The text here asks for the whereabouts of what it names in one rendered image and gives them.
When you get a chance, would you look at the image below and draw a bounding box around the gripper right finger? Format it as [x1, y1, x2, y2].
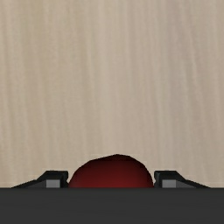
[153, 170, 212, 189]

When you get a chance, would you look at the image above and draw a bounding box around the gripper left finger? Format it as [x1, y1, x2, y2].
[11, 170, 69, 189]

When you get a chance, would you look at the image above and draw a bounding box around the red tomato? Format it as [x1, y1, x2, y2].
[67, 153, 155, 189]

